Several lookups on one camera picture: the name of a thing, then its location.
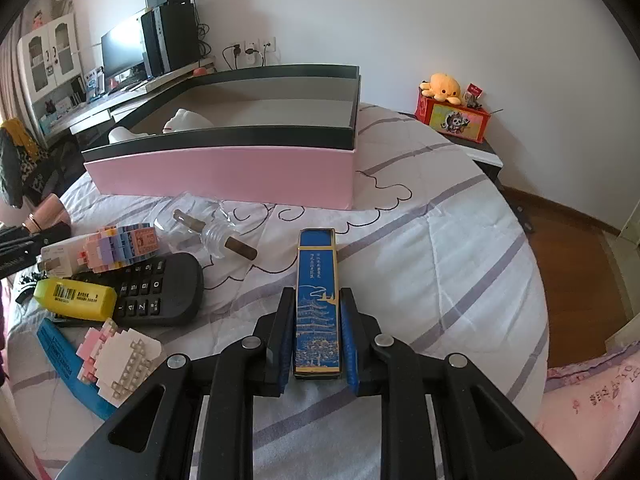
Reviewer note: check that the black computer tower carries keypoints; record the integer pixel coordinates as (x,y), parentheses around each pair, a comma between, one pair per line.
(170,36)

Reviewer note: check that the blue highlighter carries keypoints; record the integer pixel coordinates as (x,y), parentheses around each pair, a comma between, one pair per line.
(67,364)

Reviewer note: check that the red printed box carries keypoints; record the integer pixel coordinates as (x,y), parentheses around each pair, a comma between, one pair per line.
(455,120)

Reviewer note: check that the pink pillow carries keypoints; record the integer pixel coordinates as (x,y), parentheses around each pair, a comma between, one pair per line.
(589,408)

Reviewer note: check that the colourful block figure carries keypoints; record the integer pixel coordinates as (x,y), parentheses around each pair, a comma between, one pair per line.
(116,247)

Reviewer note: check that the clear glass bottle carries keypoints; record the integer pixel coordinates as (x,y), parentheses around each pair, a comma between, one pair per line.
(189,222)

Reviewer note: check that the yellow octopus plush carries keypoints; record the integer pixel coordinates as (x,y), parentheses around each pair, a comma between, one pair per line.
(442,88)

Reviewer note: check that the white pink block figure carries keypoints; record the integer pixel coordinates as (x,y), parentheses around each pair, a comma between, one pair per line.
(116,361)

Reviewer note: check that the computer monitor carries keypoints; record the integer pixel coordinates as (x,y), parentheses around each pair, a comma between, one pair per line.
(122,49)

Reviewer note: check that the blue gold rectangular box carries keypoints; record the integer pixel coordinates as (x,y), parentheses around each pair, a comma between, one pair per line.
(317,352)

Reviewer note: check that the white cup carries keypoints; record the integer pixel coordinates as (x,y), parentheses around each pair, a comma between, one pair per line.
(185,120)

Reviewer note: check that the white glass-door cabinet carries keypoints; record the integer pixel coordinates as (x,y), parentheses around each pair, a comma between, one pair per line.
(48,57)

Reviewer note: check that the yellow highlighter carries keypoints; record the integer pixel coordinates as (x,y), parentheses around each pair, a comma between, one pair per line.
(76,299)

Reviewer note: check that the black office chair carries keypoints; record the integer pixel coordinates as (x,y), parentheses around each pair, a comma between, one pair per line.
(31,172)

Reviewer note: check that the white striped quilt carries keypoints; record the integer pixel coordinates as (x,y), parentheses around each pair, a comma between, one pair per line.
(431,250)

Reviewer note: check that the white bedside cabinet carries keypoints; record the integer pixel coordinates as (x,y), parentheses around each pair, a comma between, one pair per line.
(482,154)

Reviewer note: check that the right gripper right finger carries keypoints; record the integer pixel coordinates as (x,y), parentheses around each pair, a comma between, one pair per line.
(365,349)

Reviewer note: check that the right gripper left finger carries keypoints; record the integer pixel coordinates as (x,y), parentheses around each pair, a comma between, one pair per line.
(273,359)

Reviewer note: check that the white desk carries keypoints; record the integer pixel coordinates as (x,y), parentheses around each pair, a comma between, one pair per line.
(117,104)

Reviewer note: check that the black remote control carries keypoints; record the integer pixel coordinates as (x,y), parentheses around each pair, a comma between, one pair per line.
(165,290)

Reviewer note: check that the pink box with dark rim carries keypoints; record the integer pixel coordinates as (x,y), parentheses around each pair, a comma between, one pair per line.
(283,134)

